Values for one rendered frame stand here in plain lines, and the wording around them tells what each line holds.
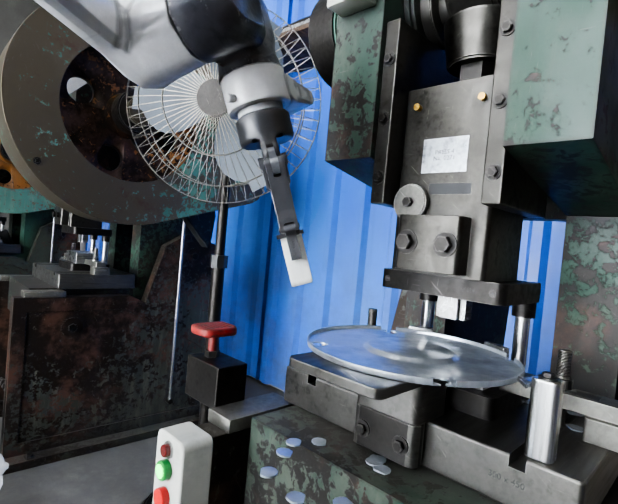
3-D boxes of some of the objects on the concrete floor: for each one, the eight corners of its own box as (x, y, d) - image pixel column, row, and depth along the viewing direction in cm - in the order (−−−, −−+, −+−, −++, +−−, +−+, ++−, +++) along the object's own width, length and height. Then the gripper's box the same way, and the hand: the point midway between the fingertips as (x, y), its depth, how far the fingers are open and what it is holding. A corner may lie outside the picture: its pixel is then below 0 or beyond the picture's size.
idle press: (-36, 519, 131) (6, -72, 126) (-61, 407, 202) (-34, 27, 198) (323, 413, 237) (353, 89, 232) (223, 364, 308) (245, 115, 303)
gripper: (238, 132, 66) (276, 285, 67) (229, 107, 53) (275, 296, 54) (287, 122, 67) (323, 274, 68) (289, 93, 54) (334, 282, 55)
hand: (296, 259), depth 61 cm, fingers closed
